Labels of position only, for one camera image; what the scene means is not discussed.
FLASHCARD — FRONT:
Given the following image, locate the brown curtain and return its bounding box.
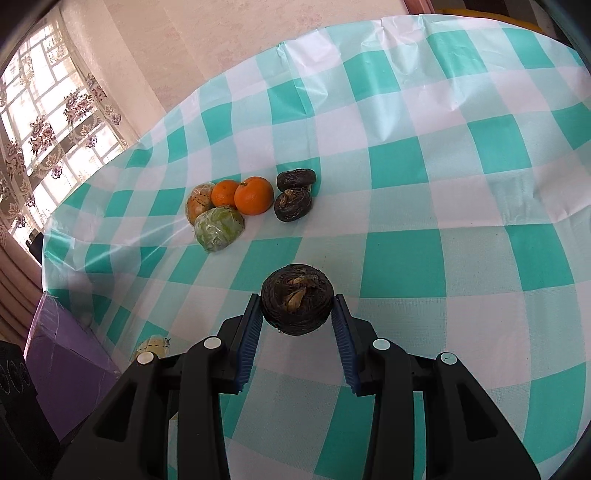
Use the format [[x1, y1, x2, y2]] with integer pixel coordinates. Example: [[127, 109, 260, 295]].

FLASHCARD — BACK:
[[0, 231, 44, 340]]

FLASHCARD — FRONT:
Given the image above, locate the pale yellow fruit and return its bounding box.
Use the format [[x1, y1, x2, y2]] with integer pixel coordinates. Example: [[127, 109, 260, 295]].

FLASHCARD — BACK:
[[131, 336, 171, 365]]

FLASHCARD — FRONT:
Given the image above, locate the large orange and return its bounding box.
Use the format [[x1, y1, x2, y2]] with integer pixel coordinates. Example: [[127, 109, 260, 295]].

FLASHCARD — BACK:
[[234, 176, 274, 216]]

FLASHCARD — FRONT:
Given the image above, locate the small orange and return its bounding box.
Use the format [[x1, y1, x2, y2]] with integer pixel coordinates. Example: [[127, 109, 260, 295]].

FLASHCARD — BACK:
[[211, 179, 241, 209]]

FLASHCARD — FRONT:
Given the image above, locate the floral lace curtain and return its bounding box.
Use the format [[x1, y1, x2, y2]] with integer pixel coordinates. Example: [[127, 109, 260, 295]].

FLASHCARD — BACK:
[[0, 21, 132, 259]]

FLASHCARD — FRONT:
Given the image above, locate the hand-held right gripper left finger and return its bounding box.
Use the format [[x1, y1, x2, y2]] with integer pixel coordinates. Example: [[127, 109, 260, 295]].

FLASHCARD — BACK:
[[53, 293, 264, 480]]

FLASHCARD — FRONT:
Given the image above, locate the window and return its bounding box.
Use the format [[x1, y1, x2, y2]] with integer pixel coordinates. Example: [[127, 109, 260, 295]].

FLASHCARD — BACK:
[[0, 23, 125, 250]]

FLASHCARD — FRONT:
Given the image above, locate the teal checked tablecloth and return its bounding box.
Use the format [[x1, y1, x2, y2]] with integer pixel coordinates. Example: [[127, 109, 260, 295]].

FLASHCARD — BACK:
[[41, 14, 591, 480]]

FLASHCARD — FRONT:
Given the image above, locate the large dark water chestnut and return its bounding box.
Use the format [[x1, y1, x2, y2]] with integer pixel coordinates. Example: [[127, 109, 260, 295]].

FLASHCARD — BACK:
[[261, 264, 334, 336]]

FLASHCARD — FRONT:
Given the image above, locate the wrapped green fruit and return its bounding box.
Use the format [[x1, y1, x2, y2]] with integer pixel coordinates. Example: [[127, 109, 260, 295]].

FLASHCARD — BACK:
[[193, 206, 246, 254]]

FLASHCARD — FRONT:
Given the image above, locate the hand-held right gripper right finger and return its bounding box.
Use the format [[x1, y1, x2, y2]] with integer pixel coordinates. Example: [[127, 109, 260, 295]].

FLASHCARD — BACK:
[[331, 294, 541, 480]]

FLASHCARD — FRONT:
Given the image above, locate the flat dark water chestnut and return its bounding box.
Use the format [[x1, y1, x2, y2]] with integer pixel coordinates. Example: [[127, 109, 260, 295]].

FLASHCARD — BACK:
[[276, 169, 317, 191]]

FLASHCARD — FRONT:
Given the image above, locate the yellow object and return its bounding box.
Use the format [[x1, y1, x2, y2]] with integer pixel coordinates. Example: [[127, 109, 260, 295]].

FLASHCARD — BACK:
[[436, 7, 513, 24]]

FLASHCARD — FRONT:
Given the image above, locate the purple box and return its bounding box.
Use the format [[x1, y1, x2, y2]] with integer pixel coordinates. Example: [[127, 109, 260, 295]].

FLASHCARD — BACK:
[[23, 294, 123, 441]]

